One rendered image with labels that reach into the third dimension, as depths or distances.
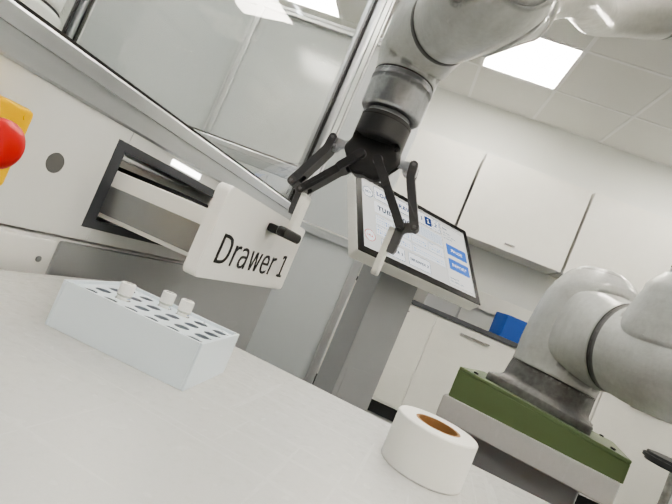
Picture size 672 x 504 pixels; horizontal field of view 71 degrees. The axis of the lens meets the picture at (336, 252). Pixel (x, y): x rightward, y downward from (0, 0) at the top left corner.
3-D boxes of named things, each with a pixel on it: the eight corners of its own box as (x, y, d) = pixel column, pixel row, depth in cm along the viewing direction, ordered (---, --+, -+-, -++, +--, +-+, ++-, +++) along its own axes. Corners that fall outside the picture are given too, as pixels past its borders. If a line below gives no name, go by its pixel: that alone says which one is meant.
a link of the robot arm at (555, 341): (550, 377, 98) (596, 283, 99) (628, 416, 81) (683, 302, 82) (494, 347, 93) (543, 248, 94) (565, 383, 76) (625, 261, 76)
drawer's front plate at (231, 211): (280, 289, 80) (306, 230, 80) (192, 276, 52) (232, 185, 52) (272, 285, 80) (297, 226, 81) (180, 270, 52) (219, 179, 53)
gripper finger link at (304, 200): (306, 193, 67) (301, 191, 68) (287, 238, 67) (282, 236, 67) (312, 198, 70) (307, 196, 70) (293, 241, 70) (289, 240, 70)
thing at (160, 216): (271, 276, 79) (286, 243, 79) (192, 259, 54) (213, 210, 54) (89, 195, 89) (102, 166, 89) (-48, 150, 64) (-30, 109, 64)
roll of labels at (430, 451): (451, 471, 43) (468, 429, 43) (468, 507, 36) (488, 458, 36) (379, 438, 43) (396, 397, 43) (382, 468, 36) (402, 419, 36)
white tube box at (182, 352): (223, 372, 43) (240, 334, 43) (182, 391, 35) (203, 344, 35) (108, 318, 45) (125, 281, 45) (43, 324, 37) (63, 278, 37)
